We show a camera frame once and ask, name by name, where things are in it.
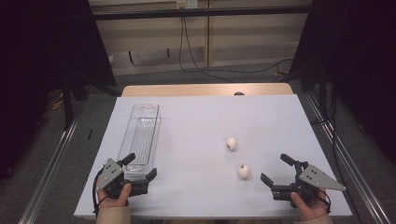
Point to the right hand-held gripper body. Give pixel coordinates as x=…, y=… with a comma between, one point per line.
x=314, y=179

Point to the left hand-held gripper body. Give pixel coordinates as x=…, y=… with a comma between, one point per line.
x=109, y=174

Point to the white egg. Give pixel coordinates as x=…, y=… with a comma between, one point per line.
x=231, y=143
x=243, y=170

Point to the clear plastic container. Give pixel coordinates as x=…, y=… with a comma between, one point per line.
x=141, y=137

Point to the person's left hand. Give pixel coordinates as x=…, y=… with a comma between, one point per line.
x=112, y=202

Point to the person's right hand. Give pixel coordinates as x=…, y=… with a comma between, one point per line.
x=309, y=210

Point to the white board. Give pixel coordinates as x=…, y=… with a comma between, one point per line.
x=202, y=124

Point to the black stand leg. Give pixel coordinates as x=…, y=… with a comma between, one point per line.
x=67, y=105

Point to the wooden table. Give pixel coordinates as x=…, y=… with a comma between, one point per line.
x=186, y=89

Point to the black curtain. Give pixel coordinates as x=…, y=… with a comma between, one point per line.
x=40, y=62
x=361, y=62

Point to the black horizontal bar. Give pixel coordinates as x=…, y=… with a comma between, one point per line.
x=202, y=13

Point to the metal floor rail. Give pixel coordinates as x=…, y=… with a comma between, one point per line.
x=351, y=161
x=46, y=174

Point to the white wall socket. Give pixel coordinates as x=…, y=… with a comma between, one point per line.
x=186, y=3

